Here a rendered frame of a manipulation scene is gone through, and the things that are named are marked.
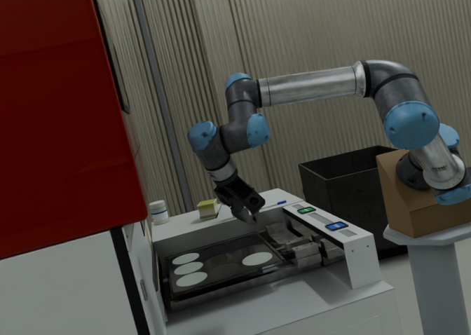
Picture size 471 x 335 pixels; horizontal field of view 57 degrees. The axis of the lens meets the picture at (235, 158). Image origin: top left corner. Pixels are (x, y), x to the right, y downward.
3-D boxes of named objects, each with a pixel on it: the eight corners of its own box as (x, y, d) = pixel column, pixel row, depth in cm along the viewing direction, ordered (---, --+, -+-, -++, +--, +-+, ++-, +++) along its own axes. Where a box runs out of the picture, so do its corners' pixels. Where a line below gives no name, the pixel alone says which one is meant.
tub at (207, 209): (200, 221, 179) (196, 205, 178) (203, 216, 186) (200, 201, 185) (217, 218, 178) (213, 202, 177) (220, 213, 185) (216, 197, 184)
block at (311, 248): (296, 259, 137) (294, 250, 136) (292, 256, 140) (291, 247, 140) (319, 252, 138) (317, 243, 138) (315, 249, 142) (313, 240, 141)
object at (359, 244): (352, 289, 121) (343, 242, 119) (289, 240, 175) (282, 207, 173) (383, 280, 123) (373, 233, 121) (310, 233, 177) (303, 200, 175)
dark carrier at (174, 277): (173, 294, 128) (172, 292, 128) (167, 259, 162) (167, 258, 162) (281, 261, 134) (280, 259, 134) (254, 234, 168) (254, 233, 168)
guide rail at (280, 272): (172, 313, 133) (170, 303, 132) (172, 310, 135) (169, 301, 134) (321, 266, 142) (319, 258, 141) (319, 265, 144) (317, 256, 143)
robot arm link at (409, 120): (464, 160, 139) (411, 64, 102) (483, 200, 131) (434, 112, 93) (427, 174, 145) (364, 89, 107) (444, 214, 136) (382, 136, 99)
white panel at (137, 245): (161, 420, 86) (110, 230, 81) (155, 279, 166) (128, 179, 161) (176, 415, 86) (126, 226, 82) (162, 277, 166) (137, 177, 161)
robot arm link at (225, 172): (235, 155, 110) (213, 176, 107) (242, 167, 112) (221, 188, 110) (219, 147, 115) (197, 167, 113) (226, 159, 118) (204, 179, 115)
